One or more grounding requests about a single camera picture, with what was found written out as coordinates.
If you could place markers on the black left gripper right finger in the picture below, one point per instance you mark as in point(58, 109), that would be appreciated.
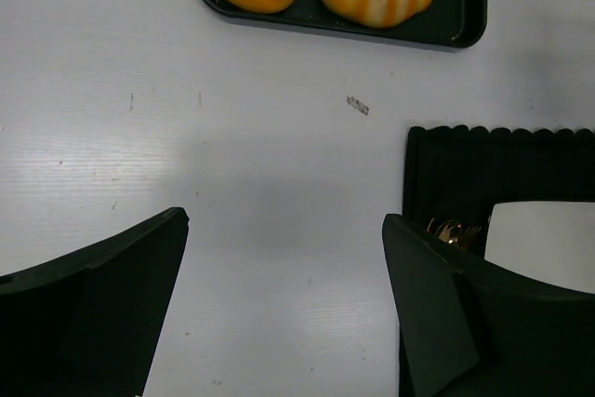
point(470, 328)

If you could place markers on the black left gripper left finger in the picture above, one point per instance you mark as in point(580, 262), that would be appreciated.
point(88, 323)

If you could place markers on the white square plate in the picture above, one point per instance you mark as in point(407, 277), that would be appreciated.
point(551, 242)

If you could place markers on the black placemat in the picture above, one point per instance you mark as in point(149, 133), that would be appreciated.
point(461, 173)

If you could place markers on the small tape scrap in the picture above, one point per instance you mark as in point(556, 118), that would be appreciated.
point(357, 105)

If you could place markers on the gold spoon green handle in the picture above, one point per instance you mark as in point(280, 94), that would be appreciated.
point(450, 232)

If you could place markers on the gold fork green handle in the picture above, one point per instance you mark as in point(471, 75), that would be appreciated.
point(468, 236)

